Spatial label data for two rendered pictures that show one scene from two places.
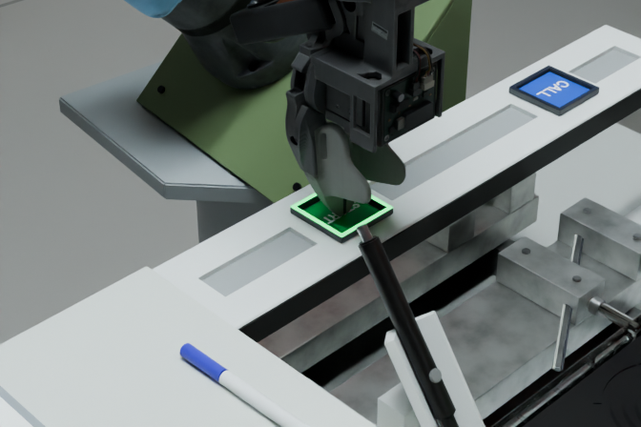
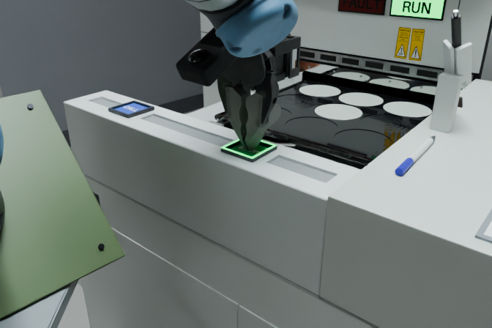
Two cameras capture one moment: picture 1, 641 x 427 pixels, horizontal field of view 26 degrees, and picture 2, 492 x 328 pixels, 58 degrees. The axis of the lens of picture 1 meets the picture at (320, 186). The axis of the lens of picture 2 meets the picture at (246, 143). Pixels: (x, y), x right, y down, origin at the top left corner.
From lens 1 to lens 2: 1.13 m
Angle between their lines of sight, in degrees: 82
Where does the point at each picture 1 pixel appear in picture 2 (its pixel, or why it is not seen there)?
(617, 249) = not seen: hidden behind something
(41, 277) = not seen: outside the picture
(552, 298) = not seen: hidden behind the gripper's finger
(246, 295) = (333, 168)
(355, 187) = (276, 113)
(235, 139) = (23, 282)
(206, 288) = (333, 179)
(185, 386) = (421, 173)
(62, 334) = (413, 214)
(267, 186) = (83, 268)
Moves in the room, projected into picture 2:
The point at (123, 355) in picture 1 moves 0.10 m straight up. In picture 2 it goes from (413, 192) to (427, 108)
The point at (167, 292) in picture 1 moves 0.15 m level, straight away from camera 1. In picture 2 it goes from (349, 186) to (222, 203)
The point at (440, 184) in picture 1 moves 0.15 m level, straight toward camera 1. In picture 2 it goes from (217, 130) to (314, 129)
